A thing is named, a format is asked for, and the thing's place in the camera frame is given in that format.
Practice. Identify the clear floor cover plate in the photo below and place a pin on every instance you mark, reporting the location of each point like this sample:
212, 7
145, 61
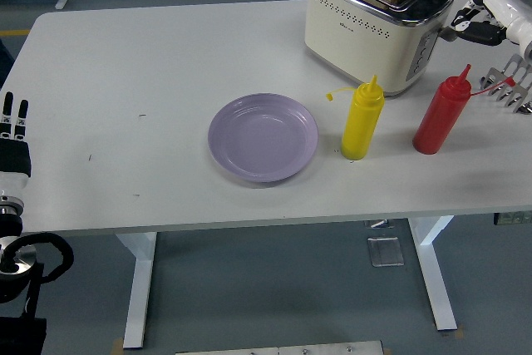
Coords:
385, 251

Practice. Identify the metal toast rack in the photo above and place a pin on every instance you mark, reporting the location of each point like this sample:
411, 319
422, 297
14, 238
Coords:
509, 89

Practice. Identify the cream and chrome toaster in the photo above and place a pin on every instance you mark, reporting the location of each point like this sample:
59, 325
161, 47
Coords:
353, 39

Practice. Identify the grey metal base plate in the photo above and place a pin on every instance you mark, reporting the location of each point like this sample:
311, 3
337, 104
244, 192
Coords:
278, 348

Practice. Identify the dark blue object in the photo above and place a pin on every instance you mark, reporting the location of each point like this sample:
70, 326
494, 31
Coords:
4, 60

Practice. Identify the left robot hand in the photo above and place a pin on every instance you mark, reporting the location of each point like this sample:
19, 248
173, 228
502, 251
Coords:
14, 159

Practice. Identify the yellow squeeze bottle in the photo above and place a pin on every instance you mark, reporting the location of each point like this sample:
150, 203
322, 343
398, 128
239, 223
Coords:
361, 122

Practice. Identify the table control box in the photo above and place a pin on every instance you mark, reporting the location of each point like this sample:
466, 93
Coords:
513, 218

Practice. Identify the purple plate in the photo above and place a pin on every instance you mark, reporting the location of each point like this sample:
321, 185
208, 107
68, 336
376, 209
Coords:
262, 139

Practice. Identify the white table leg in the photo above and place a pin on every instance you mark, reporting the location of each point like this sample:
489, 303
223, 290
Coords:
140, 288
440, 280

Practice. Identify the red squeeze bottle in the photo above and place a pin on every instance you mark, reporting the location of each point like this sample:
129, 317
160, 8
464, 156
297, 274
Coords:
440, 118

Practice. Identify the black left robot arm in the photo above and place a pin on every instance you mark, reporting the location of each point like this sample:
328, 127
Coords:
16, 263

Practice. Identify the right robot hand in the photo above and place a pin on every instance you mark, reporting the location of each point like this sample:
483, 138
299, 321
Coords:
505, 8

